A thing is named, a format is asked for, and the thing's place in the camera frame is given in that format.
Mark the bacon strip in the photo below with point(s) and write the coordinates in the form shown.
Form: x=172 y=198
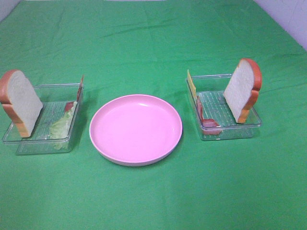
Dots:
x=80 y=88
x=208 y=123

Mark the right clear plastic container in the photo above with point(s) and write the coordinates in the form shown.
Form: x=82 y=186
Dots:
x=210 y=89

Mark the toast bread slice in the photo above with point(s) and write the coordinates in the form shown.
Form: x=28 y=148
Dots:
x=243 y=89
x=20 y=101

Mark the yellow cheese slice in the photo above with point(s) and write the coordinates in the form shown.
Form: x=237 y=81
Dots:
x=191 y=86

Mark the clear plastic container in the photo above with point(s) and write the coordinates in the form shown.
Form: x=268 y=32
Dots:
x=54 y=98
x=210 y=89

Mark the left clear plastic container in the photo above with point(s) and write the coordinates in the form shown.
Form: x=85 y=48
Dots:
x=54 y=98

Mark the green tablecloth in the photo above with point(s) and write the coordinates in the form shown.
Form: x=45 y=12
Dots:
x=121 y=48

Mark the green lettuce leaf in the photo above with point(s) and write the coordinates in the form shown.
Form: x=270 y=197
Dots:
x=60 y=128

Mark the pink round plate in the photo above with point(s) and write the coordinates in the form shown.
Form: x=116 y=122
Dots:
x=136 y=130

